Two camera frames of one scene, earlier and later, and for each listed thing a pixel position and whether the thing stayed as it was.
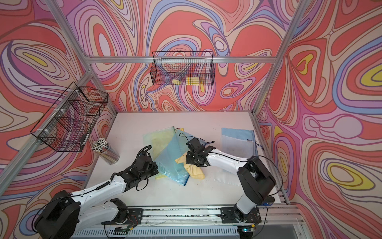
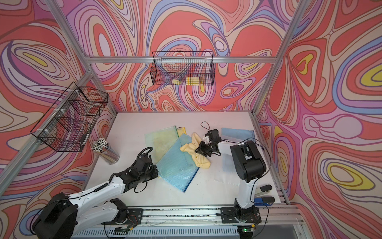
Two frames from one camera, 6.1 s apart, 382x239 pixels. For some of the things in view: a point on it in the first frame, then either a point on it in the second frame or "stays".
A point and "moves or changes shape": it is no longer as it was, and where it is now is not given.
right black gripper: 188,159 to 201,149
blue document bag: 166,163 moves or changes shape
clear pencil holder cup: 103,148 stays
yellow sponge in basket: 190,80 stays
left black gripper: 154,166 stays
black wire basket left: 67,124 stays
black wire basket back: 183,68 stays
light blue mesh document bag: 238,142 stays
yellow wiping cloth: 194,171 moves or changes shape
